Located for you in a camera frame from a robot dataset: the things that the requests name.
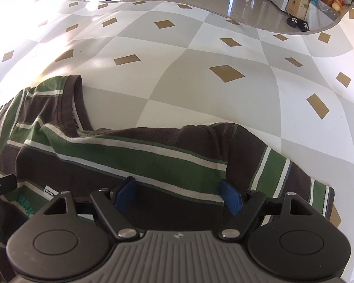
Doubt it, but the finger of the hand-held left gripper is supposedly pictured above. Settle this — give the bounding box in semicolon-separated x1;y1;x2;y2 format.
0;174;17;197

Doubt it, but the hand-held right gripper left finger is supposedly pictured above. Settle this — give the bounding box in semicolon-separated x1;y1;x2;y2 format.
44;177;141;241

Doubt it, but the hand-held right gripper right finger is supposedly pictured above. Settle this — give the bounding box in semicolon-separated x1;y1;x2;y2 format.
217;180;314;240

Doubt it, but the green brown striped t-shirt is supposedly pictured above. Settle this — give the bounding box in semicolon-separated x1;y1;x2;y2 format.
0;75;336;283

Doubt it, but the grey white checkered table cover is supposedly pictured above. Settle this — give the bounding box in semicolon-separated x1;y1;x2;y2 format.
0;0;354;283

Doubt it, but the grey covered stand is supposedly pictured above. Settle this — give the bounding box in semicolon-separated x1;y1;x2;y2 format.
307;0;343;32

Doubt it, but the cardboard box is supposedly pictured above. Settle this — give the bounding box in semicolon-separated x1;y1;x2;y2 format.
286;0;310;20

